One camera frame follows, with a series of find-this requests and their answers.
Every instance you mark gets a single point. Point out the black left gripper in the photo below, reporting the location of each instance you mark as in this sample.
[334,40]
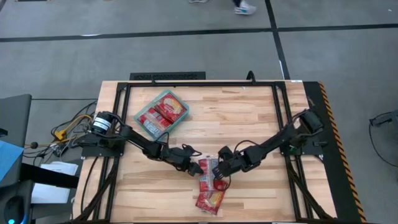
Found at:
[178,157]

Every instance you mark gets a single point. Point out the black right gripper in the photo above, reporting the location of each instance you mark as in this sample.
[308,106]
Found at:
[244,160]

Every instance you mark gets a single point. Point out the red popcorn bag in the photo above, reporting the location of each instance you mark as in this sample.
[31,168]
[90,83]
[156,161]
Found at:
[221,185]
[171,107]
[146,121]
[161,123]
[210,202]
[205,180]

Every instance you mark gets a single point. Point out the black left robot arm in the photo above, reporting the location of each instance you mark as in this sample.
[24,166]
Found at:
[136,138]

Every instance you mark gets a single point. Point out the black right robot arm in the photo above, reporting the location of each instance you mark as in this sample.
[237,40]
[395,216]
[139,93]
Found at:
[276,141]

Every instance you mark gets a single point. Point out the teal plastic basket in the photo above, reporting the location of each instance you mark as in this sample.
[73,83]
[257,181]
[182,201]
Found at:
[136,117]

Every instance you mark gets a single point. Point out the black floor vent mat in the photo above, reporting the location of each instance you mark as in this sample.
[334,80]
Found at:
[168,76]

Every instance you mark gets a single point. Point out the black mat with hazard stripes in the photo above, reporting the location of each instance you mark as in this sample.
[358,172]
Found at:
[342,155]

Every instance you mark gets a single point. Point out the white paper sheet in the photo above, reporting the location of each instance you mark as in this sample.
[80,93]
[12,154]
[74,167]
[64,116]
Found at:
[53,186]

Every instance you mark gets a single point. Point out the person's shoe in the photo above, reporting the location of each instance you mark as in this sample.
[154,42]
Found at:
[245,8]

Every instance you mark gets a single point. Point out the black device with blue light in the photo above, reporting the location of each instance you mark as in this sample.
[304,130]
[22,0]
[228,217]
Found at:
[14,205]

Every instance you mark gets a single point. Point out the blue sheet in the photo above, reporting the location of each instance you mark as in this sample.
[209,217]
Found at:
[9,158]

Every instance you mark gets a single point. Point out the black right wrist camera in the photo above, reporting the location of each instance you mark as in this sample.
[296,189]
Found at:
[226,153]

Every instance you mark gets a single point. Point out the black aluminium table frame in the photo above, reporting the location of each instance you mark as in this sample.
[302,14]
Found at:
[202,84]

